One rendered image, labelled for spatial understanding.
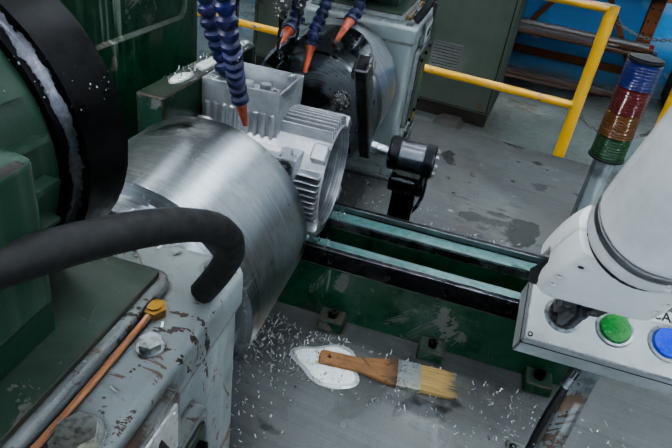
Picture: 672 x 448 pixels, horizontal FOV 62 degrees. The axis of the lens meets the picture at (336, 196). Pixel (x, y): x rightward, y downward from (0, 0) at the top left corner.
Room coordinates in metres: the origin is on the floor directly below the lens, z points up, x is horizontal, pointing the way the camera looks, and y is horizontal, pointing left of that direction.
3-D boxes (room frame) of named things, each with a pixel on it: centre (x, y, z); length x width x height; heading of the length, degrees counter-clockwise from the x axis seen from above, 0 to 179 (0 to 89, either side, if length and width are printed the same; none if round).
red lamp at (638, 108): (0.97, -0.48, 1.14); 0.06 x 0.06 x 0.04
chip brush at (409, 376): (0.59, -0.11, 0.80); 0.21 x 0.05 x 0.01; 85
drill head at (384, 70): (1.11, 0.04, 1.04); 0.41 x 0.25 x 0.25; 168
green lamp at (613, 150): (0.97, -0.48, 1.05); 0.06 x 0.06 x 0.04
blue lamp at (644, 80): (0.97, -0.48, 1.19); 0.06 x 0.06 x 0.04
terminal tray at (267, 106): (0.79, 0.14, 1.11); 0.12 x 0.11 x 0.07; 78
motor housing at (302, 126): (0.79, 0.11, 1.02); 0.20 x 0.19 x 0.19; 78
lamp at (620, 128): (0.97, -0.48, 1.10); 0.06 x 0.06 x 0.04
